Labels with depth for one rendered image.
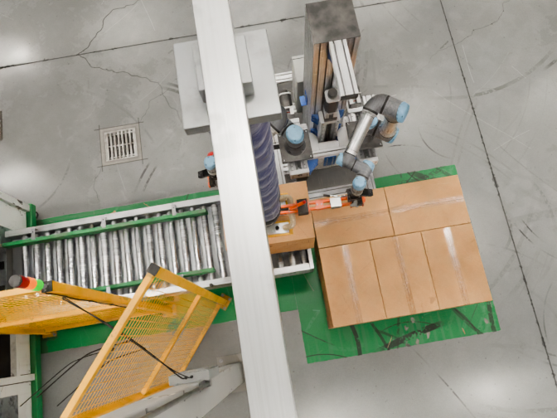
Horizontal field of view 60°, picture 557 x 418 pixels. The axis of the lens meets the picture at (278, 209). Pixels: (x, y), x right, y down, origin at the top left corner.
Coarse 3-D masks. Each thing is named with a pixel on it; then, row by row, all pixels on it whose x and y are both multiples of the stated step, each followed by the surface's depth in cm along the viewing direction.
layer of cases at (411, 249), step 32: (384, 192) 377; (416, 192) 376; (448, 192) 375; (320, 224) 373; (352, 224) 372; (384, 224) 371; (416, 224) 370; (448, 224) 369; (320, 256) 366; (352, 256) 365; (384, 256) 364; (416, 256) 363; (448, 256) 362; (480, 256) 362; (352, 288) 359; (384, 288) 358; (416, 288) 357; (448, 288) 357; (480, 288) 356; (352, 320) 353
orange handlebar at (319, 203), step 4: (316, 200) 308; (320, 200) 308; (324, 200) 308; (328, 200) 308; (364, 200) 307; (288, 204) 309; (292, 204) 309; (316, 204) 307; (320, 204) 307; (344, 204) 307; (348, 204) 307; (312, 208) 307; (316, 208) 307; (320, 208) 307; (324, 208) 308; (280, 212) 307; (284, 212) 307; (288, 212) 307; (292, 212) 308
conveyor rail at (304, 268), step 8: (304, 264) 360; (280, 272) 359; (288, 272) 359; (296, 272) 367; (304, 272) 375; (208, 280) 360; (216, 280) 359; (224, 280) 359; (168, 288) 359; (176, 288) 359; (208, 288) 370; (216, 288) 375; (128, 296) 359; (144, 296) 359; (168, 296) 376; (96, 304) 358; (32, 312) 359; (48, 312) 358
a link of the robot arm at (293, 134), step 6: (288, 126) 318; (294, 126) 316; (282, 132) 319; (288, 132) 315; (294, 132) 315; (300, 132) 316; (288, 138) 315; (294, 138) 315; (300, 138) 315; (288, 144) 325; (294, 144) 320; (300, 144) 324
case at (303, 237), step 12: (288, 192) 325; (300, 192) 325; (288, 216) 321; (300, 216) 320; (300, 228) 318; (312, 228) 318; (276, 240) 317; (288, 240) 317; (300, 240) 318; (312, 240) 324; (276, 252) 351
